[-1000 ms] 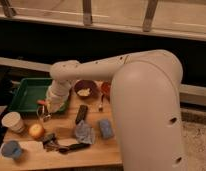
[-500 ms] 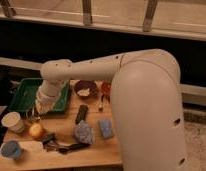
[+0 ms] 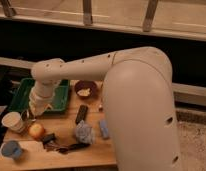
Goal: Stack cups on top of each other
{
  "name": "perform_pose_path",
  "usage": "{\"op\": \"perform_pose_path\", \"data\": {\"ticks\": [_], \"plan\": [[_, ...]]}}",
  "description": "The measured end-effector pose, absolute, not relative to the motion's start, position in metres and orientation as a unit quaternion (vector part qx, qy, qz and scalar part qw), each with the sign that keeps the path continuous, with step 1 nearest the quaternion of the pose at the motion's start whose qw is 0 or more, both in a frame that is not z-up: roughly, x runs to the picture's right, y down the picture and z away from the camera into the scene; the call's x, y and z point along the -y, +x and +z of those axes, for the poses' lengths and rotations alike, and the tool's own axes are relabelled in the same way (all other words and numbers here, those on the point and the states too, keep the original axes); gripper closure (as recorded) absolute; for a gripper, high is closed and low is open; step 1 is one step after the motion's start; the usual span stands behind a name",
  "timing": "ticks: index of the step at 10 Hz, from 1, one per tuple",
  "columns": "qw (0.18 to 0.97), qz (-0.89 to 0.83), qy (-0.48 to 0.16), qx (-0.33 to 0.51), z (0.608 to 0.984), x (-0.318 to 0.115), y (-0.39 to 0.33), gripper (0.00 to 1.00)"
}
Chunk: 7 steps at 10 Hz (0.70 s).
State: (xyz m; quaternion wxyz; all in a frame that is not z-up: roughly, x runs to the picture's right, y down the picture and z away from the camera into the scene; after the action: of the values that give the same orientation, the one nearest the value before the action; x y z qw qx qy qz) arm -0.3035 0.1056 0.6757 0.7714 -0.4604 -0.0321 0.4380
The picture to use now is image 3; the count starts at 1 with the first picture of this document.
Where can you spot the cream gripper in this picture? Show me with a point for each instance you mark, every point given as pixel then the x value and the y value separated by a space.
pixel 38 106

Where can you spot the small metal cup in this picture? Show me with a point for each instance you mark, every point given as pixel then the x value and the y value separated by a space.
pixel 27 117

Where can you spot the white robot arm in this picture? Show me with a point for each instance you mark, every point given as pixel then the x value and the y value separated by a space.
pixel 137 98

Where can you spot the green plastic tray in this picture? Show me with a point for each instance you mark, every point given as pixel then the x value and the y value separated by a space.
pixel 20 100

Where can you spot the red yellow apple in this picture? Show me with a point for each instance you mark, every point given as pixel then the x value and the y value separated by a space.
pixel 36 131

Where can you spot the white paper cup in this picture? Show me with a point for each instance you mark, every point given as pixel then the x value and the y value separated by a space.
pixel 14 122

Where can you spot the small dark clip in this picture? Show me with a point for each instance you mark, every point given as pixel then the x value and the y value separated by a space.
pixel 47 138

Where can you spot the dark chocolate bar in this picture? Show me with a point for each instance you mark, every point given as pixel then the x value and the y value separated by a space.
pixel 82 112

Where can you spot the purple bowl with food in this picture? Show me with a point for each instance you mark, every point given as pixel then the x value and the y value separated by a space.
pixel 86 89

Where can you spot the blue cup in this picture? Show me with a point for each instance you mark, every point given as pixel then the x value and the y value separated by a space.
pixel 12 149

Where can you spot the crumpled grey cloth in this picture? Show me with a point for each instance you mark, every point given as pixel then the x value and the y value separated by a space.
pixel 84 133

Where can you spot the black handled tool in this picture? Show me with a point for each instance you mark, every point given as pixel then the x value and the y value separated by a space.
pixel 65 149

